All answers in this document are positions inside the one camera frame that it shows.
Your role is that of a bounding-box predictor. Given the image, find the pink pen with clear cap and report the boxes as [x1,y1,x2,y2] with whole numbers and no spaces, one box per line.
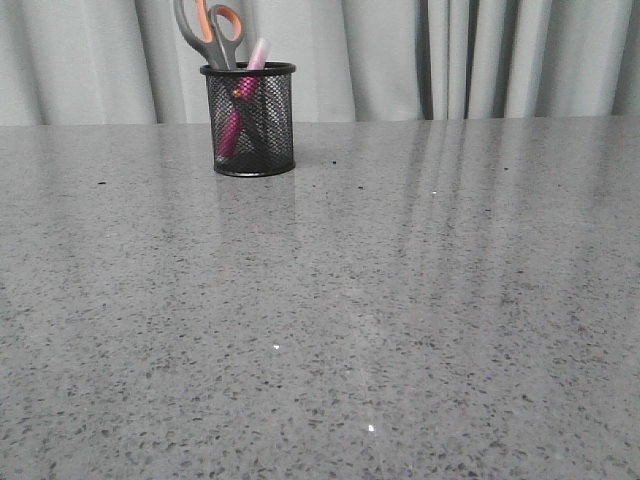
[219,37,271,160]

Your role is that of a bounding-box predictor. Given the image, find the grey orange handled scissors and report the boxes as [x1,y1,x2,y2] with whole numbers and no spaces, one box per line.
[173,1,244,71]

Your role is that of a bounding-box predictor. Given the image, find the black mesh pen cup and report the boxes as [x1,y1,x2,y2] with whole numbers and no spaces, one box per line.
[200,62,296,177]

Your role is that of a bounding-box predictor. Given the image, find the grey pleated curtain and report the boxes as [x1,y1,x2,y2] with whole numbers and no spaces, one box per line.
[1,1,639,126]

